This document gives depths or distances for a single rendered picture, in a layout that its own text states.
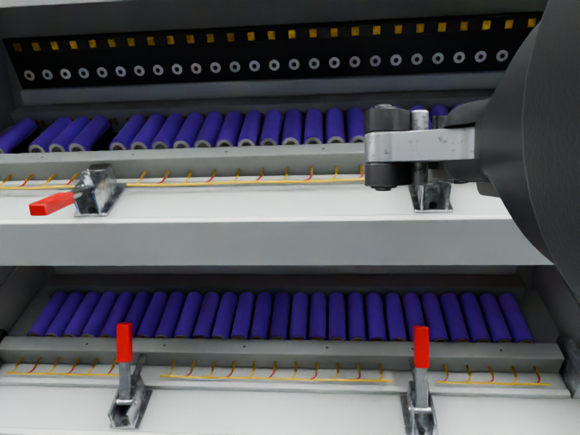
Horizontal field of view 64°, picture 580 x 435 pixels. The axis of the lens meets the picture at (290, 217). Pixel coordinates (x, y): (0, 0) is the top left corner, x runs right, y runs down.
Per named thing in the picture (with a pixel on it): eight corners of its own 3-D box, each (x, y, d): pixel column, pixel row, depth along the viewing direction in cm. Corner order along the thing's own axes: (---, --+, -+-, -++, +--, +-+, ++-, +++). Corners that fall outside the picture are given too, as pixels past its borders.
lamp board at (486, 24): (537, 70, 46) (551, 13, 43) (20, 90, 51) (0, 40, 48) (533, 66, 47) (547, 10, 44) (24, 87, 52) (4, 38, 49)
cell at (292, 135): (303, 125, 48) (301, 154, 43) (286, 125, 48) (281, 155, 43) (302, 108, 47) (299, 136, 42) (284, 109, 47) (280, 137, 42)
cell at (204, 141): (225, 127, 49) (213, 156, 44) (208, 128, 49) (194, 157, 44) (223, 110, 48) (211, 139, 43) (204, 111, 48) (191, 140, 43)
